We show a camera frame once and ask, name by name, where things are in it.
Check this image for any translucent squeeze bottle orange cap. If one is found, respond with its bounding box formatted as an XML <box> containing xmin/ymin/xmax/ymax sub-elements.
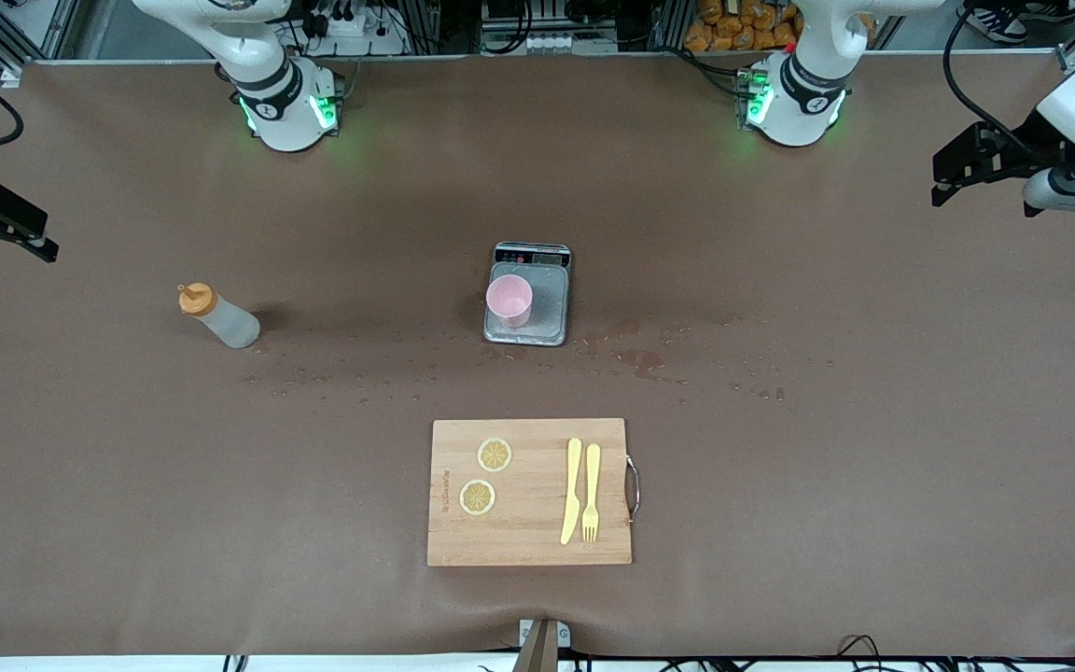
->
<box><xmin>177</xmin><ymin>283</ymin><xmax>261</xmax><ymax>350</ymax></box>

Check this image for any pink plastic cup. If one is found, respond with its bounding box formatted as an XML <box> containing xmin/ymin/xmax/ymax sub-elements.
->
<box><xmin>486</xmin><ymin>274</ymin><xmax>534</xmax><ymax>329</ymax></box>

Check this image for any black white sneaker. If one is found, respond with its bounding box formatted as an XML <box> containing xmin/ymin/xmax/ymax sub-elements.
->
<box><xmin>1013</xmin><ymin>0</ymin><xmax>1075</xmax><ymax>25</ymax></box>
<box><xmin>957</xmin><ymin>3</ymin><xmax>1029</xmax><ymax>48</ymax></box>

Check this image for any bag of orange bread rolls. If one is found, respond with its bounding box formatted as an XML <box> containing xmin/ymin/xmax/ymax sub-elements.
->
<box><xmin>684</xmin><ymin>0</ymin><xmax>804</xmax><ymax>53</ymax></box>

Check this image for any white power strip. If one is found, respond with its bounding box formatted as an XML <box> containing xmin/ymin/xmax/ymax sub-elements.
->
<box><xmin>309</xmin><ymin>9</ymin><xmax>408</xmax><ymax>57</ymax></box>

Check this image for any silver digital kitchen scale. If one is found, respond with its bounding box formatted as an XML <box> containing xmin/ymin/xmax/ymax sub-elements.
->
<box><xmin>483</xmin><ymin>241</ymin><xmax>573</xmax><ymax>347</ymax></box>

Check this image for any white connector strip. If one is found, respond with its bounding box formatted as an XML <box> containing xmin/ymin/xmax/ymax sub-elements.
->
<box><xmin>482</xmin><ymin>33</ymin><xmax>619</xmax><ymax>55</ymax></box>

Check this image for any yellow plastic fork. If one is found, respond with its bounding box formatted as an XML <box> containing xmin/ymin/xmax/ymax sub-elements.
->
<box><xmin>582</xmin><ymin>443</ymin><xmax>602</xmax><ymax>544</ymax></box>

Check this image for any yellow plastic knife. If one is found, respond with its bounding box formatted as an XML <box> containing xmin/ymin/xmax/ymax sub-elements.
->
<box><xmin>561</xmin><ymin>437</ymin><xmax>584</xmax><ymax>546</ymax></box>

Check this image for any wooden cutting board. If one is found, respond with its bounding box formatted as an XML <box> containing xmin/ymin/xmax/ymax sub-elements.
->
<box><xmin>426</xmin><ymin>418</ymin><xmax>640</xmax><ymax>567</ymax></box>

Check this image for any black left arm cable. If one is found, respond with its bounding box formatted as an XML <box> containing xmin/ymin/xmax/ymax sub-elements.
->
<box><xmin>942</xmin><ymin>0</ymin><xmax>1042</xmax><ymax>160</ymax></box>

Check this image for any aluminium frame post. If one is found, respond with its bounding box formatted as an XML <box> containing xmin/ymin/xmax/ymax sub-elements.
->
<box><xmin>0</xmin><ymin>0</ymin><xmax>81</xmax><ymax>68</ymax></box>

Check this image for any black looped cable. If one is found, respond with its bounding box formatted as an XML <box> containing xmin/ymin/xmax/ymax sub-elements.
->
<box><xmin>836</xmin><ymin>635</ymin><xmax>886</xmax><ymax>672</ymax></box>

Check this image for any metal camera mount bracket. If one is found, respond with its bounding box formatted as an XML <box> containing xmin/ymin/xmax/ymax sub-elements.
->
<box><xmin>519</xmin><ymin>618</ymin><xmax>572</xmax><ymax>672</ymax></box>

